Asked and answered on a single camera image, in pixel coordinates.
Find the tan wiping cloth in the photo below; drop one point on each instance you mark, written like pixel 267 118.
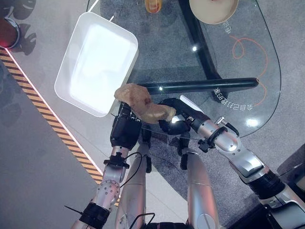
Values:
pixel 143 102

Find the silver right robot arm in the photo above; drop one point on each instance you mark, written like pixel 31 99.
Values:
pixel 238 152

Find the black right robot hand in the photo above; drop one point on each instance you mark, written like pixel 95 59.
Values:
pixel 175 119

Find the beige round bowl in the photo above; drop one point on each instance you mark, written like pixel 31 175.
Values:
pixel 213 10

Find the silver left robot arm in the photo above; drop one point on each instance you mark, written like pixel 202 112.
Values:
pixel 104 188

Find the silver right robot leg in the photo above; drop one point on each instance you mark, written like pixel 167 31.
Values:
pixel 199 188

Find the silver robot leg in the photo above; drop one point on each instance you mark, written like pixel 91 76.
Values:
pixel 133 190
pixel 199 188

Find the silver left robot leg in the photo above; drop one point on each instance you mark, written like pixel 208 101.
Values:
pixel 133 190

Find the black table base frame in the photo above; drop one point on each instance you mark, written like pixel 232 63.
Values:
pixel 205 81

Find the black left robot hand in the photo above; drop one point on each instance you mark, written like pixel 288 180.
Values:
pixel 124 130

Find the orange translucent jar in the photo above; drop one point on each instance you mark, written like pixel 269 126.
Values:
pixel 153 6

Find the yellow black hazard tape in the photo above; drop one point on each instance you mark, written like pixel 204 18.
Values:
pixel 47 114

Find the red round stool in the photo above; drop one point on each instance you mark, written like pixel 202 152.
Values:
pixel 8 33

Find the white rectangular plastic basket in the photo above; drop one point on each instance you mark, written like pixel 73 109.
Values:
pixel 97 64

